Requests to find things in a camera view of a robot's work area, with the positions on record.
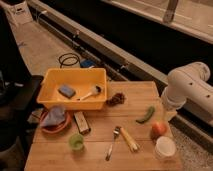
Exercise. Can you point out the metal fork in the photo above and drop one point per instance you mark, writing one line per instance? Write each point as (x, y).
(116, 133)

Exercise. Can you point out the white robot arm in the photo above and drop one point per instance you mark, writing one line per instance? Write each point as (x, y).
(189, 82)

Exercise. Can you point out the green plastic cup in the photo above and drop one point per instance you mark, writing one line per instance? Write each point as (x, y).
(76, 142)

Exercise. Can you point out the white plastic cup stack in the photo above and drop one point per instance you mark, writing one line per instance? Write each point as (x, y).
(165, 148)

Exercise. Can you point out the blue object on floor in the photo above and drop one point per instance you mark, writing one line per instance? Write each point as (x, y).
(87, 64)

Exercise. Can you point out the yellow plastic bin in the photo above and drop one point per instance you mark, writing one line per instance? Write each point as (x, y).
(79, 79)

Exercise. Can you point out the blue sponge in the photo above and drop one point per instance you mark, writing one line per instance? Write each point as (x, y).
(66, 91)

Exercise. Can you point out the brown rectangular box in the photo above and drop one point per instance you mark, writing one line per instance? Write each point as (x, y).
(82, 123)

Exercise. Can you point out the green chili pepper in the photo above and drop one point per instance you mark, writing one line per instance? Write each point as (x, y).
(147, 116)

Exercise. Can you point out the blue grey cloth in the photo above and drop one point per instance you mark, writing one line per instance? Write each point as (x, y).
(55, 116)

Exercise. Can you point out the orange red fruit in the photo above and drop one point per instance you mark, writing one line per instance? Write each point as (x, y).
(158, 129)

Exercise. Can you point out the orange plate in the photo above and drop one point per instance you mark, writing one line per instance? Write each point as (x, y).
(58, 128)

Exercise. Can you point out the white box on floor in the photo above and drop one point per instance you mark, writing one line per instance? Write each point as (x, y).
(20, 13)

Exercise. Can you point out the wooden handled dish brush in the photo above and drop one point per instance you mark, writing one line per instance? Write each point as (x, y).
(95, 90)

